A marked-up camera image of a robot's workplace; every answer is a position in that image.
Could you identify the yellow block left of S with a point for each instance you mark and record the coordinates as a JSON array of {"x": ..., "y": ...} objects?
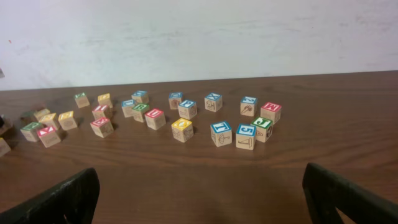
[{"x": 40, "y": 113}]

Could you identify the blue L block left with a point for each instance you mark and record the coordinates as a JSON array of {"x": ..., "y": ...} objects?
[{"x": 4, "y": 147}]

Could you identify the green J block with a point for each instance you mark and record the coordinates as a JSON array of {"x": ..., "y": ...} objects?
[{"x": 264, "y": 128}]

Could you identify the red E block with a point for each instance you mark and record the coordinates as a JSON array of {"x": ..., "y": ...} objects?
[{"x": 102, "y": 127}]

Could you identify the green B block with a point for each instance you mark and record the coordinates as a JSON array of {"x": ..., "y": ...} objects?
[{"x": 139, "y": 112}]

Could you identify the red U block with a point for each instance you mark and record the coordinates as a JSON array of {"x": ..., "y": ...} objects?
[{"x": 155, "y": 119}]

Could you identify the green R block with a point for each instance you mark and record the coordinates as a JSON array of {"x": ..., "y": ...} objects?
[{"x": 30, "y": 131}]

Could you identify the blue X block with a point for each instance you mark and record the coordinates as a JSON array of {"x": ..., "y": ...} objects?
[{"x": 213, "y": 102}]

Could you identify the blue L block right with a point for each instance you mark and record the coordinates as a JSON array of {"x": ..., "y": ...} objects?
[{"x": 127, "y": 107}]

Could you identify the red M block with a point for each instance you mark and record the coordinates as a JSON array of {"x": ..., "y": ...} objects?
[{"x": 271, "y": 111}]

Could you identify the blue P block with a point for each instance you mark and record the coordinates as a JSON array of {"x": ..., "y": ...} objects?
[{"x": 187, "y": 109}]

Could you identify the blue T block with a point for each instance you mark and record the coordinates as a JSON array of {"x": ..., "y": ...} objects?
[{"x": 221, "y": 133}]

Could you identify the yellow block top centre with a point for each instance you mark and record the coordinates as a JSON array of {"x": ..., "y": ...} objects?
[{"x": 105, "y": 99}]

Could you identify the red I block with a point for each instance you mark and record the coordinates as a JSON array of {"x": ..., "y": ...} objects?
[{"x": 102, "y": 111}]

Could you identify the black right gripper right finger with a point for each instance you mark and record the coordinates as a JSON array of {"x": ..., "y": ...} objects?
[{"x": 328, "y": 193}]

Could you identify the red A block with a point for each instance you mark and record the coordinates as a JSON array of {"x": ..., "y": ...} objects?
[{"x": 48, "y": 136}]

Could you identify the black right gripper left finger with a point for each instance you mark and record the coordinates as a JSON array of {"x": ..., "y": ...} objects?
[{"x": 70, "y": 201}]

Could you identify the yellow O block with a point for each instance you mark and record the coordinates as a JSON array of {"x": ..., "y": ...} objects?
[{"x": 182, "y": 130}]

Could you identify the green G block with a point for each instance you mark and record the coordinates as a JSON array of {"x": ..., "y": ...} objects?
[{"x": 28, "y": 117}]

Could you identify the blue 2 block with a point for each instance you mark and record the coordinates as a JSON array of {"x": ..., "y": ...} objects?
[{"x": 248, "y": 106}]

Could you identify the yellow block beside S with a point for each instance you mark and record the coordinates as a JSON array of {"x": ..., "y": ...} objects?
[{"x": 50, "y": 120}]

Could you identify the green Z block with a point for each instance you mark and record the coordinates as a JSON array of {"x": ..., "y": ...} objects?
[{"x": 81, "y": 100}]

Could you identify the blue D block upper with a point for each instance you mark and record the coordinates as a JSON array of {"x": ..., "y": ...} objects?
[{"x": 141, "y": 96}]

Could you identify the blue 5 block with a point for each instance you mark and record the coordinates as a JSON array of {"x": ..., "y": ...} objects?
[{"x": 245, "y": 136}]

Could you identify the blue l block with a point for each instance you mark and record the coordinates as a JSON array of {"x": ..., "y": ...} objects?
[
  {"x": 4, "y": 147},
  {"x": 127, "y": 107}
]

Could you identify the blue d block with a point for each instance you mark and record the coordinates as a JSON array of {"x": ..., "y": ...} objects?
[
  {"x": 175, "y": 99},
  {"x": 141, "y": 96}
]

